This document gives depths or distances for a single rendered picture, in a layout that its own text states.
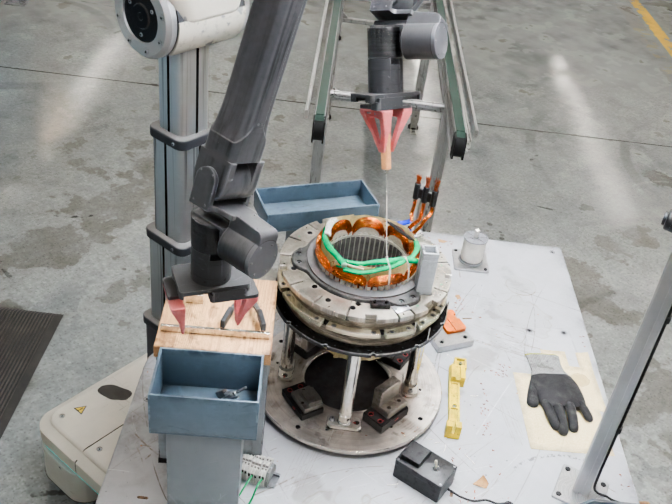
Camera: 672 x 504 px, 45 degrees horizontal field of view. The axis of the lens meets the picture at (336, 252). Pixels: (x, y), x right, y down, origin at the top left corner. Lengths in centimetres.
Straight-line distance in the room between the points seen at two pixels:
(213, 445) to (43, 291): 194
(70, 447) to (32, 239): 137
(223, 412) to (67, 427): 111
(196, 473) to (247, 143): 60
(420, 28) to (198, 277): 52
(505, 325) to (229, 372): 81
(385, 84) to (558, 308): 91
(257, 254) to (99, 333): 199
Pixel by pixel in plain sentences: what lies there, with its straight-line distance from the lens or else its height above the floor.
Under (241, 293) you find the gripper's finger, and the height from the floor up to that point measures 125.
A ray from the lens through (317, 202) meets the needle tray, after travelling 181.
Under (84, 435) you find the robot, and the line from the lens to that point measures 233.
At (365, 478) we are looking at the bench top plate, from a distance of 156.
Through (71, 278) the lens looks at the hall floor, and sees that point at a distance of 328.
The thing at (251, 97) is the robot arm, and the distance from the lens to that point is 104.
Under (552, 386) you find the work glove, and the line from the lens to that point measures 181.
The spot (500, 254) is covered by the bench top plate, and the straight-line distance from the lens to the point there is 220.
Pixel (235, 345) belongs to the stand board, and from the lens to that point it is 136.
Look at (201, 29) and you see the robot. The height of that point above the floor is 142.
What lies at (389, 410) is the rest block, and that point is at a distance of 161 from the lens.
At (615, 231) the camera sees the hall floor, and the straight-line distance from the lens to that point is 404.
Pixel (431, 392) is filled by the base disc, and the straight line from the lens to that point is 171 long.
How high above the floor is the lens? 198
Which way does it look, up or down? 35 degrees down
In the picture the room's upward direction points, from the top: 7 degrees clockwise
